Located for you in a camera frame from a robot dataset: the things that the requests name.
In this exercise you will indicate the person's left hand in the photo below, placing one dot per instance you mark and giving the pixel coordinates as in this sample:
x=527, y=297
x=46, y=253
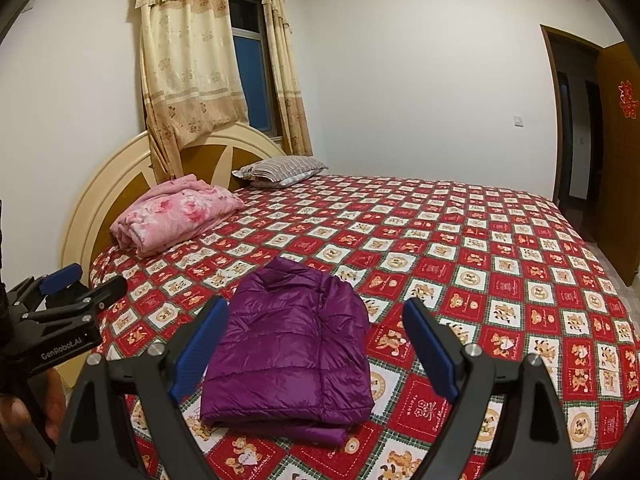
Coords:
x=12, y=415

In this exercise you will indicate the pink floral blanket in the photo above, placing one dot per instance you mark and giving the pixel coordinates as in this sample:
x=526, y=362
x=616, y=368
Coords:
x=170, y=215

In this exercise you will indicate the wide beige patterned curtain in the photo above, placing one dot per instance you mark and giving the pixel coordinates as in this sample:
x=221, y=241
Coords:
x=190, y=60

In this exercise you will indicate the red printed bedspread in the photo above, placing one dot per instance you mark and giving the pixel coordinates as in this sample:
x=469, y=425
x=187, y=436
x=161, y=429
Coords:
x=500, y=285

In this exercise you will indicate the cream wooden headboard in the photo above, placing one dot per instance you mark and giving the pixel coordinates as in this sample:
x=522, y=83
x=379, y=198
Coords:
x=100, y=200

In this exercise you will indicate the window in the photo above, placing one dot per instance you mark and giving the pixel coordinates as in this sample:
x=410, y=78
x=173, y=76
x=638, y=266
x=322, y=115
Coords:
x=250, y=75

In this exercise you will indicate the purple puffer jacket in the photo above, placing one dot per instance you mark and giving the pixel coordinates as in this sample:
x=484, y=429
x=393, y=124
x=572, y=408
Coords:
x=290, y=350

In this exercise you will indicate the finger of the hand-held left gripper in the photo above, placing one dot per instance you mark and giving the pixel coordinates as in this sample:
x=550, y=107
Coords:
x=60, y=277
x=100, y=292

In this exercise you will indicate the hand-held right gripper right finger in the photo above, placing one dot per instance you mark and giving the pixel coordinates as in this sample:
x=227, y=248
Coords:
x=432, y=355

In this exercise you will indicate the brown wooden door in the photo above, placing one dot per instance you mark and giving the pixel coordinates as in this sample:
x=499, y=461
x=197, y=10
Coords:
x=620, y=185

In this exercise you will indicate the dark wooden door frame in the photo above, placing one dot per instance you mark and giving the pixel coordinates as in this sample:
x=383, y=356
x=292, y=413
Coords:
x=547, y=110

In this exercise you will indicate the striped pillow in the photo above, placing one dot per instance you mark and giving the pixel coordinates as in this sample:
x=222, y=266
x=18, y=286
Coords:
x=285, y=170

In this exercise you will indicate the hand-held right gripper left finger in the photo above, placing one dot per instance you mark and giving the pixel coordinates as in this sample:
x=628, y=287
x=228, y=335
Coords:
x=197, y=355

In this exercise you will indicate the red paper door decoration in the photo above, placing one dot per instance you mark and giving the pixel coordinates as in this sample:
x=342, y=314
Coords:
x=629, y=100

